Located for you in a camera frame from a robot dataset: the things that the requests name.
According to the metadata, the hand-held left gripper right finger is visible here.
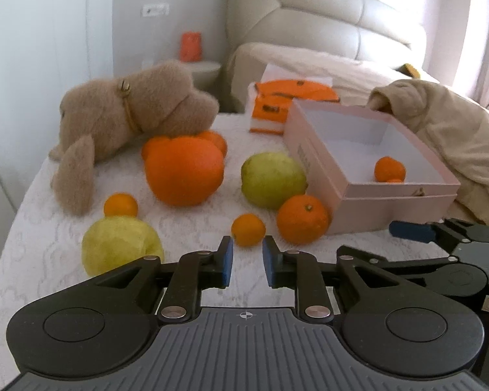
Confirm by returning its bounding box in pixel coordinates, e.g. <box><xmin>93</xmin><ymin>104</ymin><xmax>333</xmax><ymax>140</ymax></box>
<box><xmin>262</xmin><ymin>235</ymin><xmax>396</xmax><ymax>326</ymax></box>

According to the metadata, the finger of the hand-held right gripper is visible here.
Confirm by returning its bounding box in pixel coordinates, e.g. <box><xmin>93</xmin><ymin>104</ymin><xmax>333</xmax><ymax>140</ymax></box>
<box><xmin>337</xmin><ymin>245</ymin><xmax>461</xmax><ymax>282</ymax></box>
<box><xmin>389</xmin><ymin>219</ymin><xmax>473</xmax><ymax>250</ymax></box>

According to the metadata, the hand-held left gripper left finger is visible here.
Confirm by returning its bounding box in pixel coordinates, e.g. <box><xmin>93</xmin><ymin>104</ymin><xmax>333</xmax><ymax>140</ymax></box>
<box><xmin>90</xmin><ymin>235</ymin><xmax>234</xmax><ymax>326</ymax></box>

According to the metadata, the medium orange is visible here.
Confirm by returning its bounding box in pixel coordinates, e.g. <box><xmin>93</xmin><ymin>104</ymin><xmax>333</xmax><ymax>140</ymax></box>
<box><xmin>276</xmin><ymin>194</ymin><xmax>332</xmax><ymax>246</ymax></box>

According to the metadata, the yellow-green guava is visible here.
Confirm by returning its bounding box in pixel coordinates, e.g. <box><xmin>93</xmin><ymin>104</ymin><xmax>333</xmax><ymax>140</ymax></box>
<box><xmin>240</xmin><ymin>152</ymin><xmax>309</xmax><ymax>209</ymax></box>
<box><xmin>81</xmin><ymin>215</ymin><xmax>166</xmax><ymax>278</ymax></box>

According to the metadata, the pink cardboard box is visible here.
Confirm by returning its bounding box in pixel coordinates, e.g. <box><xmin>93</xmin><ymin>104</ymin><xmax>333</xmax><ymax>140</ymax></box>
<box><xmin>283</xmin><ymin>99</ymin><xmax>462</xmax><ymax>236</ymax></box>

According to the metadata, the large orange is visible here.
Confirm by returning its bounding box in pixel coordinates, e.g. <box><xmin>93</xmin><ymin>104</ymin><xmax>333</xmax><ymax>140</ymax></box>
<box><xmin>144</xmin><ymin>136</ymin><xmax>226</xmax><ymax>208</ymax></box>

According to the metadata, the beige fleece robe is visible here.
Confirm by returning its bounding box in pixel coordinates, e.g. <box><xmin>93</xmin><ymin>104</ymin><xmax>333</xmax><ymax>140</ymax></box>
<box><xmin>369</xmin><ymin>78</ymin><xmax>489</xmax><ymax>224</ymax></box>

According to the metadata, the orange and white gift box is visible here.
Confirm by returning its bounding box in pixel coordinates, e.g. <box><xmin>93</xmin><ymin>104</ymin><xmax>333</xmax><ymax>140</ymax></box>
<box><xmin>248</xmin><ymin>93</ymin><xmax>300</xmax><ymax>135</ymax></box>

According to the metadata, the cream bed duvet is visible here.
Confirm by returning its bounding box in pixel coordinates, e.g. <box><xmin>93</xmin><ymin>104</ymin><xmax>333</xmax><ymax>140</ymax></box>
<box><xmin>224</xmin><ymin>42</ymin><xmax>441</xmax><ymax>115</ymax></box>

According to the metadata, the beige plush dog toy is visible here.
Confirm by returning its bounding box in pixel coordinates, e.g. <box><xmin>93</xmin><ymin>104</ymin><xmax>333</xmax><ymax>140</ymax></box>
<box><xmin>49</xmin><ymin>59</ymin><xmax>221</xmax><ymax>216</ymax></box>

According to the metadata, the white lace bedspread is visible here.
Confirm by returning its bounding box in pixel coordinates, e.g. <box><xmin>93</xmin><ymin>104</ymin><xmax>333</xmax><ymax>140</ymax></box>
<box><xmin>0</xmin><ymin>112</ymin><xmax>489</xmax><ymax>379</ymax></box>

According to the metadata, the white round nightstand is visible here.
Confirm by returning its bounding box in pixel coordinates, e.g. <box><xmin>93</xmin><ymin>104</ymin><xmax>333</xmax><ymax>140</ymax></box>
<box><xmin>187</xmin><ymin>60</ymin><xmax>223</xmax><ymax>92</ymax></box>

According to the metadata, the light curtain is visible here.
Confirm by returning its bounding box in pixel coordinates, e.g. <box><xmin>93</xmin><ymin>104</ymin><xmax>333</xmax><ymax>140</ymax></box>
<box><xmin>452</xmin><ymin>0</ymin><xmax>489</xmax><ymax>107</ymax></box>

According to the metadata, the orange cup on nightstand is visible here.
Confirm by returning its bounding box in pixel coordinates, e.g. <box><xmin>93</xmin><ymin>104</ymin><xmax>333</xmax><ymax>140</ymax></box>
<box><xmin>179</xmin><ymin>31</ymin><xmax>204</xmax><ymax>62</ymax></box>

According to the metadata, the beige padded headboard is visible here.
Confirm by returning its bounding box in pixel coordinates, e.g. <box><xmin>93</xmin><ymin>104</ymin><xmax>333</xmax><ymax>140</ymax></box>
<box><xmin>224</xmin><ymin>0</ymin><xmax>428</xmax><ymax>66</ymax></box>

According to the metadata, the white wall socket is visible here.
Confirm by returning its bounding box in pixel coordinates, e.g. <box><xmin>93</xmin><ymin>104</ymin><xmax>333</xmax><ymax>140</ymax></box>
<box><xmin>142</xmin><ymin>3</ymin><xmax>170</xmax><ymax>18</ymax></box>

